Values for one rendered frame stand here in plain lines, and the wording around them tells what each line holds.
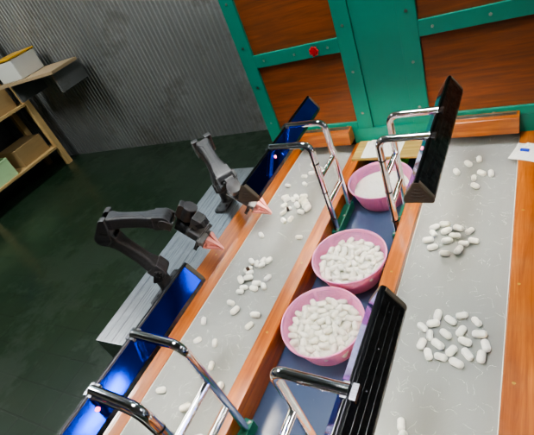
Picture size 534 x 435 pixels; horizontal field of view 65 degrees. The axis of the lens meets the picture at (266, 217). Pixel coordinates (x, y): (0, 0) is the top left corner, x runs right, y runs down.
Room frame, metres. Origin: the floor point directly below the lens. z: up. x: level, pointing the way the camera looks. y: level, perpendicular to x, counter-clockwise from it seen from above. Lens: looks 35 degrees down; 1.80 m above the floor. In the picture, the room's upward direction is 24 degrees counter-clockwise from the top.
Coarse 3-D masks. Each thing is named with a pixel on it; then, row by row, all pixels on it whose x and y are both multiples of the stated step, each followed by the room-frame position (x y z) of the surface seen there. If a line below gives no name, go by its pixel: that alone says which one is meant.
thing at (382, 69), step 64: (256, 0) 1.94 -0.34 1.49; (320, 0) 1.76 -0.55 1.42; (384, 0) 1.60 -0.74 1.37; (448, 0) 1.46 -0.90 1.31; (512, 0) 1.32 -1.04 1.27; (256, 64) 2.00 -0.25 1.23; (320, 64) 1.81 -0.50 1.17; (384, 64) 1.63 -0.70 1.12; (448, 64) 1.47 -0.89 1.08; (512, 64) 1.33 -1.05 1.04; (320, 128) 1.86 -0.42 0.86
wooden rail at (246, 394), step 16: (336, 208) 1.35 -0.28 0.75; (320, 224) 1.29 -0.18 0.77; (320, 240) 1.21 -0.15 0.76; (304, 256) 1.16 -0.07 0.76; (304, 272) 1.08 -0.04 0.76; (288, 288) 1.04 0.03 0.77; (304, 288) 1.05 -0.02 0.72; (288, 304) 0.97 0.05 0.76; (272, 320) 0.94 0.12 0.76; (272, 336) 0.88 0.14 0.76; (256, 352) 0.85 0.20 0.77; (272, 352) 0.85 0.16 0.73; (256, 368) 0.79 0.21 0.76; (272, 368) 0.82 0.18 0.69; (240, 384) 0.76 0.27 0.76; (256, 384) 0.76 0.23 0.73; (240, 400) 0.71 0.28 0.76; (256, 400) 0.74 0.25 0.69; (208, 432) 0.67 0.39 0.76; (224, 432) 0.65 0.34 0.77
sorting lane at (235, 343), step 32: (320, 160) 1.78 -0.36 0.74; (288, 192) 1.63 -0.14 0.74; (320, 192) 1.52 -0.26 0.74; (256, 224) 1.50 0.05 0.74; (288, 224) 1.41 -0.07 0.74; (256, 256) 1.30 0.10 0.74; (288, 256) 1.22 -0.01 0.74; (224, 288) 1.20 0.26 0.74; (224, 320) 1.05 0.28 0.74; (256, 320) 0.99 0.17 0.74; (192, 352) 0.98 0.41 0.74; (224, 352) 0.92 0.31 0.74; (160, 384) 0.91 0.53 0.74; (192, 384) 0.85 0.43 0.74; (224, 384) 0.81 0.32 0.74; (160, 416) 0.80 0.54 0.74
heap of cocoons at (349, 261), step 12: (348, 240) 1.16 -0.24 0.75; (360, 240) 1.13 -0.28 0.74; (336, 252) 1.13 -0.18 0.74; (348, 252) 1.12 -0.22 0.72; (360, 252) 1.08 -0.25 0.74; (372, 252) 1.06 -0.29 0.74; (324, 264) 1.10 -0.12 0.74; (336, 264) 1.09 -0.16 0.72; (348, 264) 1.05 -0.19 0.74; (360, 264) 1.04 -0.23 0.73; (372, 264) 1.00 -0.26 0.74; (324, 276) 1.05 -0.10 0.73; (336, 276) 1.02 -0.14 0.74; (348, 276) 1.00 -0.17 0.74; (360, 276) 0.97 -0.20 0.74
